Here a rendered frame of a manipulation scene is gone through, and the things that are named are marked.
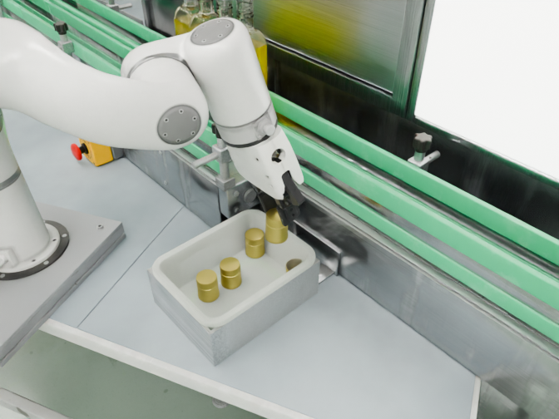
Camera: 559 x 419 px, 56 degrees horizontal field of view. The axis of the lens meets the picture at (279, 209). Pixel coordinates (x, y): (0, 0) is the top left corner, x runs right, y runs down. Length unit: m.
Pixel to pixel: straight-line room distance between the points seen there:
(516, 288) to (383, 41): 0.45
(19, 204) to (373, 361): 0.62
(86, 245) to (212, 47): 0.53
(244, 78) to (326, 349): 0.44
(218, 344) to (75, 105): 0.42
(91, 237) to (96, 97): 0.53
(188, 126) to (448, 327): 0.49
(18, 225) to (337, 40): 0.63
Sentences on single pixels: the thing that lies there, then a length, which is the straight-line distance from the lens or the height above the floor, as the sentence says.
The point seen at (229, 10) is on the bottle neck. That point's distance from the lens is 1.00.
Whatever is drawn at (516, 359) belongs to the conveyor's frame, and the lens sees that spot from 0.78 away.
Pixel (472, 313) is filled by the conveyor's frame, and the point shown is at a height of 0.86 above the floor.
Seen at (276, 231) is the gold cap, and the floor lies 0.91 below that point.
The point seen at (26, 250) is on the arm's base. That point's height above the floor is 0.81.
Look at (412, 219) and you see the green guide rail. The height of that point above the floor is 0.94.
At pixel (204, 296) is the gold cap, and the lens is 0.86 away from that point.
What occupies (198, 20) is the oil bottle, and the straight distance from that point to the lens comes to 1.04.
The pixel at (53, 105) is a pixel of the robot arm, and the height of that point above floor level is 1.20.
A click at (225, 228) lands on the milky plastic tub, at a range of 0.90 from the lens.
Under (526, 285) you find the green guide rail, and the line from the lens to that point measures 0.72.
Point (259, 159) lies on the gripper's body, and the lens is 0.64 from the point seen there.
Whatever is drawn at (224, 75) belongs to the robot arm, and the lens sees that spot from 0.58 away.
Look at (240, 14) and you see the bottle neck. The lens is 0.95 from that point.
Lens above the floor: 1.43
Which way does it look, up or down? 39 degrees down
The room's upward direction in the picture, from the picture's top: straight up
